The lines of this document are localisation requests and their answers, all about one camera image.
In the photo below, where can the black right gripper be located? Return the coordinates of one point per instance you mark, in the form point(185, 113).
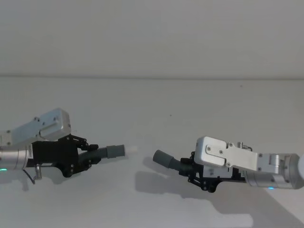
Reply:
point(223, 174)

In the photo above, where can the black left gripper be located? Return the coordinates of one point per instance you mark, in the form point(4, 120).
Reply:
point(54, 153)

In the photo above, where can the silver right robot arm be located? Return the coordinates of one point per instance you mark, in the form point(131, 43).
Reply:
point(240, 156)

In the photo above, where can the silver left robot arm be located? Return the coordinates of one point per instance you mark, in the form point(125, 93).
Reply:
point(51, 123)

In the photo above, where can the small white plastic piece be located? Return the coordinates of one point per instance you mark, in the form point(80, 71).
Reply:
point(132, 149)

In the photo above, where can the white table cloth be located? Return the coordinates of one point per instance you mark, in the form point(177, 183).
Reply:
point(152, 202)

